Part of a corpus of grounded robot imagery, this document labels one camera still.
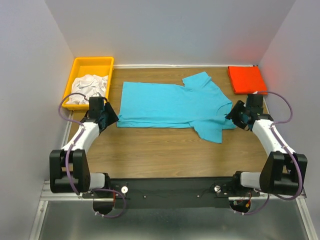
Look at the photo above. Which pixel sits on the cyan blue t-shirt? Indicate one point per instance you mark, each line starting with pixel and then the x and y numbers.
pixel 198 104

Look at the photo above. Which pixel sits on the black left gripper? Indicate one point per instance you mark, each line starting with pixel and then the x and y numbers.
pixel 113 117

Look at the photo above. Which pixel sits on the yellow plastic bin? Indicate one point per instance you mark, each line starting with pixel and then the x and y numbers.
pixel 101 66

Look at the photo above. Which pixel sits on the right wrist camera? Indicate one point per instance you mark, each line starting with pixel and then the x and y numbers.
pixel 254 103

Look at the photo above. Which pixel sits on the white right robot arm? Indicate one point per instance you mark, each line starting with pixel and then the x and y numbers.
pixel 284 170

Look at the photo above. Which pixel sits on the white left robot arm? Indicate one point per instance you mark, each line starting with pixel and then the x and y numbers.
pixel 68 167

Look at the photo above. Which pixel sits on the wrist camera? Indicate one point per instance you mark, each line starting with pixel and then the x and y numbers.
pixel 97 94
pixel 254 103

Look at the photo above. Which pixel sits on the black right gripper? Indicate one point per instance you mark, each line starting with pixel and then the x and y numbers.
pixel 239 106

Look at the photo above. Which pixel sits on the crumpled white t-shirt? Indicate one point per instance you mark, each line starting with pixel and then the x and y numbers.
pixel 85 87

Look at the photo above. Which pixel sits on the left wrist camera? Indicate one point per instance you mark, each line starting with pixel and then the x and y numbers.
pixel 97 94

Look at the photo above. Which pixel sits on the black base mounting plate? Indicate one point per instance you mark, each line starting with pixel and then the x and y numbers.
pixel 208 200

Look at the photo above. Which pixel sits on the aluminium extrusion rail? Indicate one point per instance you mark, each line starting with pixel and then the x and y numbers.
pixel 184 187

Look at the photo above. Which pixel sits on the folded orange t-shirt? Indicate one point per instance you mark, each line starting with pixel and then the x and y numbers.
pixel 246 79

